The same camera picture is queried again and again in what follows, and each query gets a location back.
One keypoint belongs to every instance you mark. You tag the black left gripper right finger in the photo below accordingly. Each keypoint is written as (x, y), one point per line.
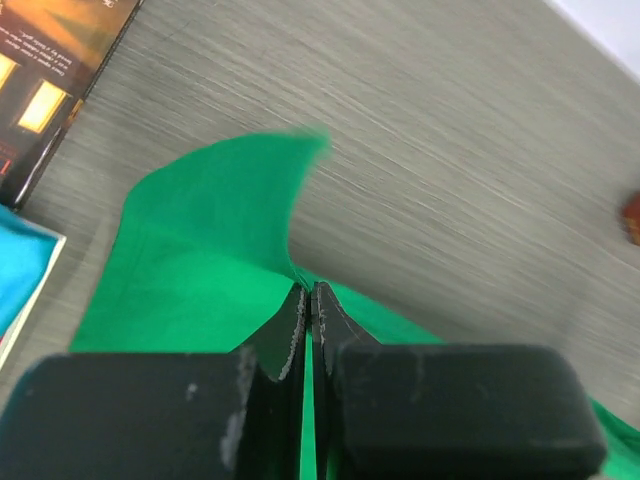
(457, 411)

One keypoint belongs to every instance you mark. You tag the brown book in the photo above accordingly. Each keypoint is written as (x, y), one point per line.
(52, 53)

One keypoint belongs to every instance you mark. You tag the red cube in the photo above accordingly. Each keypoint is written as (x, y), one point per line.
(630, 216)

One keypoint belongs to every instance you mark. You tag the blue t shirt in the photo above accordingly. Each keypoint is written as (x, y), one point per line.
(25, 255)

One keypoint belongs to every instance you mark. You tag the red white book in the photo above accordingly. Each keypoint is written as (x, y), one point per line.
(13, 331)

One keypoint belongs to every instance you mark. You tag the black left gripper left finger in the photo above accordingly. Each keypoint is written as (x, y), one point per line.
(234, 415)

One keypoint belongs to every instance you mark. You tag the green t shirt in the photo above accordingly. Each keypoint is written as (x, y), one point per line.
(200, 262)

